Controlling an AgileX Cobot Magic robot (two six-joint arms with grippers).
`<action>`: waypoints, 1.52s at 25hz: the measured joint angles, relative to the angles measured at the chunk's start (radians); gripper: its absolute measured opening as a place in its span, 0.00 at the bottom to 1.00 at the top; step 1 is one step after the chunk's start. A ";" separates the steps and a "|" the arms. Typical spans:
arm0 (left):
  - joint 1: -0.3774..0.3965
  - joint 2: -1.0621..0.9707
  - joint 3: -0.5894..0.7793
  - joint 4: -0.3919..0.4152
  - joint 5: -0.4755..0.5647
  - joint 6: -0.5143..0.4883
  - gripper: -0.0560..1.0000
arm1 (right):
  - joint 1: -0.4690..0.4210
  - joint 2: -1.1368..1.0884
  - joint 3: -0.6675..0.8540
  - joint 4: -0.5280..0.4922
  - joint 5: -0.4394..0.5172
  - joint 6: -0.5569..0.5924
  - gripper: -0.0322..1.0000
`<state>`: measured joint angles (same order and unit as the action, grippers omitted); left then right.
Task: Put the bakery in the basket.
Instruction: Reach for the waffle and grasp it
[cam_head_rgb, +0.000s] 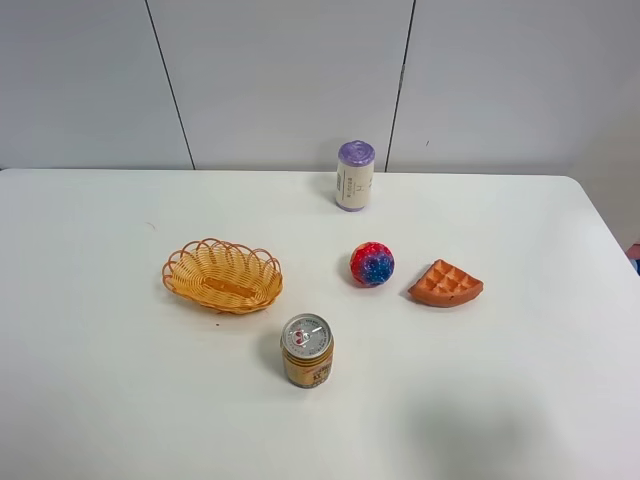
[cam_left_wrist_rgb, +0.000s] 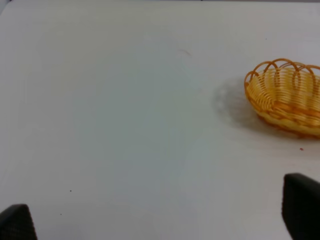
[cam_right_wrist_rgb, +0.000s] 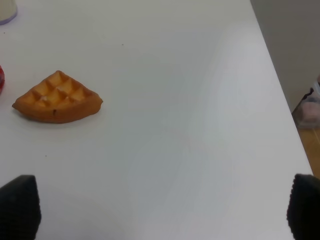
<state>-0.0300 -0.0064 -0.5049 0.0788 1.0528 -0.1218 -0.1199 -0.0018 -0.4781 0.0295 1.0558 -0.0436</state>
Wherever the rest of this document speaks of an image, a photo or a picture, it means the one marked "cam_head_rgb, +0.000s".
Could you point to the orange waffle wedge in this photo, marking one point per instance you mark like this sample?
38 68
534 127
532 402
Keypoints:
444 285

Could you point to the yellow wicker basket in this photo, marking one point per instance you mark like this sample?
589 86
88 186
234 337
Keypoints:
226 277

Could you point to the red blue bumpy ball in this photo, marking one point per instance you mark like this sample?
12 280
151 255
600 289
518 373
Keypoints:
371 264

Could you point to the purple bag roll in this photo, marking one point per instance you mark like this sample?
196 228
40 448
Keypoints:
355 172

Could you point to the gold drink can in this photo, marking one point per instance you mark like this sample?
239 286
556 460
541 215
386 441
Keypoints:
307 347

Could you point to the blue object at edge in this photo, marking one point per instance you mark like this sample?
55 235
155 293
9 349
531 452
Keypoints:
633 253

